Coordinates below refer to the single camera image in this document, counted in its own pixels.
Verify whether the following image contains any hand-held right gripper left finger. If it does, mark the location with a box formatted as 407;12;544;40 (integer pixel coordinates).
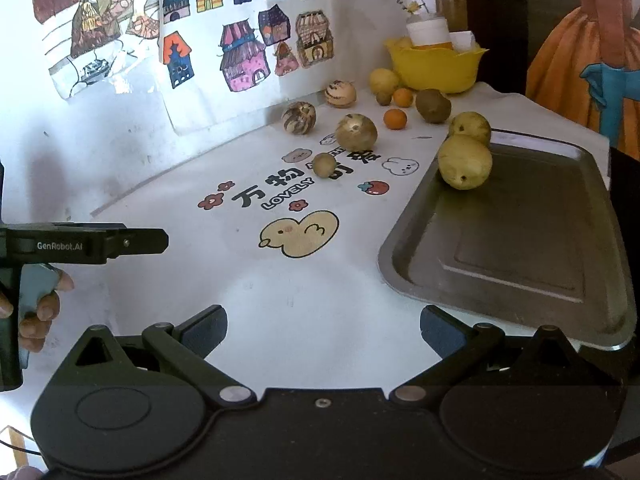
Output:
65;304;253;406

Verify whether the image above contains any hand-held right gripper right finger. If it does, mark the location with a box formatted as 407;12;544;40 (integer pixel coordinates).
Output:
389;304;582;406

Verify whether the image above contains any white paper roll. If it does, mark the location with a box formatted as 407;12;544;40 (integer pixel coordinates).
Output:
449;30;478;53

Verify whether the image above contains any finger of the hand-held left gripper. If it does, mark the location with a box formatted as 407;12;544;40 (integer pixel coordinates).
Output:
104;228;170;259

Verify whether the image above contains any metal tray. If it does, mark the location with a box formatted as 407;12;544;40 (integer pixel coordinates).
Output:
377;129;639;351

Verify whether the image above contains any yellow lemon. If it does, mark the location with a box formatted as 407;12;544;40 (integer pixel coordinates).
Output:
369;68;401;96

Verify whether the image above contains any orange dress wall poster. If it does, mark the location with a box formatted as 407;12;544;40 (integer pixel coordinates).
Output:
525;0;640;153

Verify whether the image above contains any striped round melon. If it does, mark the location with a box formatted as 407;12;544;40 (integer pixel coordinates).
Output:
281;101;318;137
324;80;357;108

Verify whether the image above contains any yellow-green pear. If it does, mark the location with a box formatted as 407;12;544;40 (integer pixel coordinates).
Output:
438;134;493;191
448;111;492;146

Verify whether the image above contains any brown kiwi fruit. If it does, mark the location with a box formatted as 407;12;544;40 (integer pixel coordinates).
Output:
415;88;452;124

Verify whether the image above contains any brown-yellow round fruit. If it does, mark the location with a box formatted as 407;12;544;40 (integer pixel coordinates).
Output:
334;113;378;152

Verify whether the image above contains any black cloth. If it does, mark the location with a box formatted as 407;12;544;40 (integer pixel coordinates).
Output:
607;145;640;281

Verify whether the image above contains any person's left hand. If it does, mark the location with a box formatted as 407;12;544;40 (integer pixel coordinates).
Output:
0;269;75;354

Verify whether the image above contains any coloured figures drawing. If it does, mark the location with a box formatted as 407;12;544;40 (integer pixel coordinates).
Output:
29;0;166;103

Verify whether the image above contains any house drawings sheet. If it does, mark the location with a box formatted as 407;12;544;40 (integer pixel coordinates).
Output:
157;0;346;136

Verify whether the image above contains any yellow plastic bowl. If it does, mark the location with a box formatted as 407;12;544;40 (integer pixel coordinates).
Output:
384;39;489;95

